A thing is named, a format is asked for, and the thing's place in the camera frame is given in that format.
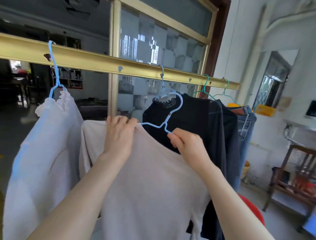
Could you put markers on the sheer white lace-collar shirt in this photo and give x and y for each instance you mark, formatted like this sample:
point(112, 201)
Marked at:
point(44, 160)

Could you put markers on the black shorts with logo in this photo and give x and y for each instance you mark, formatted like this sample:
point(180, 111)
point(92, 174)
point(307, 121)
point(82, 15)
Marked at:
point(230, 148)

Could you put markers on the gold clothes rail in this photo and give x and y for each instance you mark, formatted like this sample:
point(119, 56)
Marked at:
point(98, 61)

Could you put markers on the indoor wall shelf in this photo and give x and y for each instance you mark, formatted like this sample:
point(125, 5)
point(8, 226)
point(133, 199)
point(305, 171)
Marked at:
point(71, 79)

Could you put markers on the red plastic basin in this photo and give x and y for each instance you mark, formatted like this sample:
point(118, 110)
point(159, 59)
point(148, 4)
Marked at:
point(254, 210)

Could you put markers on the person's left forearm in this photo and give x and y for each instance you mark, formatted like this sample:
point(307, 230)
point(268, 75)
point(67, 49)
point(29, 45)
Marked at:
point(79, 205)

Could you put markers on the yellow plastic bucket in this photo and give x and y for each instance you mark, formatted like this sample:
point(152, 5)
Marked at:
point(265, 110)

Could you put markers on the brown door frame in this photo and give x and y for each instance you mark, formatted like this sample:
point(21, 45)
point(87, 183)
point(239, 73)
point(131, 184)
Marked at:
point(217, 37)

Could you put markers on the wooden chair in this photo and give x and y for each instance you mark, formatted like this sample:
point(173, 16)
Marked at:
point(291, 178)

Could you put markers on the ceiling lamp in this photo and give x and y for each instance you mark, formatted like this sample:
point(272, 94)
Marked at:
point(79, 7)

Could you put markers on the black sheer blouse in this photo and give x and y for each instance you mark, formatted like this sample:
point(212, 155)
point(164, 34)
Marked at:
point(192, 118)

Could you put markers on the person's right hand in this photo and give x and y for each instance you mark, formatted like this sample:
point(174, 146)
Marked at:
point(192, 150)

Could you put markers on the pale pink blouse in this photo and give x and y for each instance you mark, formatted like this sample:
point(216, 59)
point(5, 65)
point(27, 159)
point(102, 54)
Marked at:
point(153, 192)

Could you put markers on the grey sofa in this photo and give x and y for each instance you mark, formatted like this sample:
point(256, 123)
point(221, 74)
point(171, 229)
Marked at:
point(91, 108)

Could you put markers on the person's right forearm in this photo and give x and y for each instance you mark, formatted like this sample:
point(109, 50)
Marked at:
point(234, 210)

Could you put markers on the person's left hand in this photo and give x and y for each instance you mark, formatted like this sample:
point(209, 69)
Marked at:
point(119, 138)

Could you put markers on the white ornate arch frame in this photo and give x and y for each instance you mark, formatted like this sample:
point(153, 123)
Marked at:
point(271, 24)

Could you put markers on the gold framed glass door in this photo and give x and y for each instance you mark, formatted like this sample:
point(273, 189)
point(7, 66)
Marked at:
point(113, 74)

